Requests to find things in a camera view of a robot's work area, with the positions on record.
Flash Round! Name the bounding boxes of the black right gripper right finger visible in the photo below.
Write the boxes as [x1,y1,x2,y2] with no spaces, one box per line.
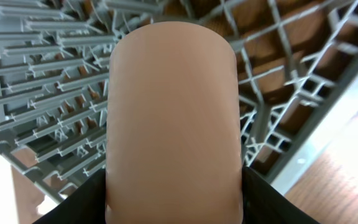
[242,166,318,224]

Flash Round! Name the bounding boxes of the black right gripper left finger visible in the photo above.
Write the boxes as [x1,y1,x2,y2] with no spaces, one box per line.
[34,169,106,224]

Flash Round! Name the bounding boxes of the pink plastic cup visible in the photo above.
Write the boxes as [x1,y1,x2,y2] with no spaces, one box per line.
[105,22,243,223]

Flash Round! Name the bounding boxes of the grey dishwasher rack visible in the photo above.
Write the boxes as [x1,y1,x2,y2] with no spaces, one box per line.
[0,0,358,202]

